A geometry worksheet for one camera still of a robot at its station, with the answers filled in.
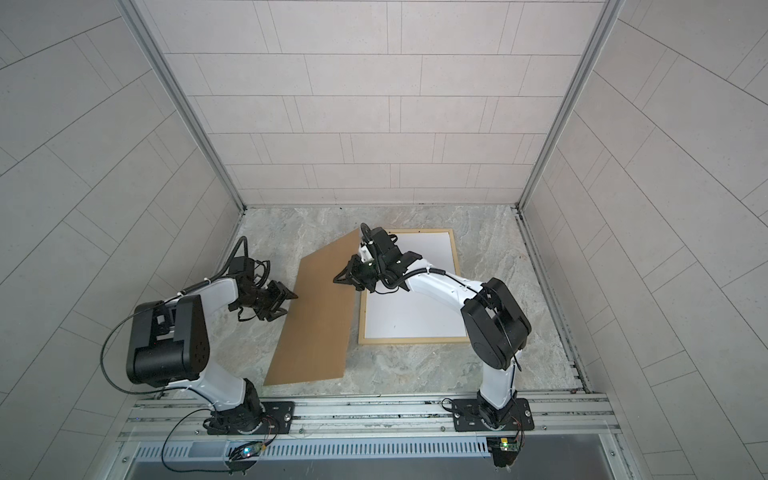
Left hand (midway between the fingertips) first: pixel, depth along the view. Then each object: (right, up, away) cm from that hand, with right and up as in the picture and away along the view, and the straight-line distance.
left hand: (301, 294), depth 91 cm
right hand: (+13, +6, -13) cm, 20 cm away
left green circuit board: (-3, -28, -27) cm, 39 cm away
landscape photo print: (+36, -6, 0) cm, 36 cm away
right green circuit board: (+55, -30, -23) cm, 67 cm away
